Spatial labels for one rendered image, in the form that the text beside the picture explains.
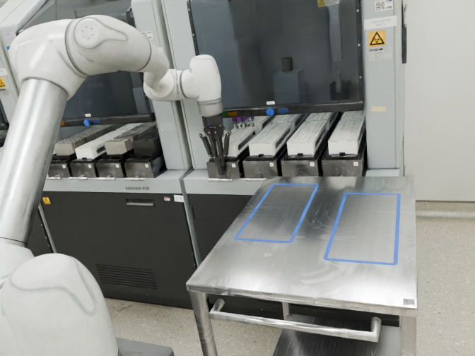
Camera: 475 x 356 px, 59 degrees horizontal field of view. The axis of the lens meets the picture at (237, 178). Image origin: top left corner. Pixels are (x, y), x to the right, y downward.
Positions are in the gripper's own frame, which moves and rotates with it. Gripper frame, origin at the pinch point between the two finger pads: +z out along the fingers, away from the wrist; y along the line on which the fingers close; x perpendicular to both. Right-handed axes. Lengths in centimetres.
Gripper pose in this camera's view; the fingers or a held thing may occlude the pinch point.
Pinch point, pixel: (220, 165)
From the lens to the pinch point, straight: 163.6
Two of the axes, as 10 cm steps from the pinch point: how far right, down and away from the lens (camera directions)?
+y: -9.2, 0.0, 3.8
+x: -3.6, 3.8, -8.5
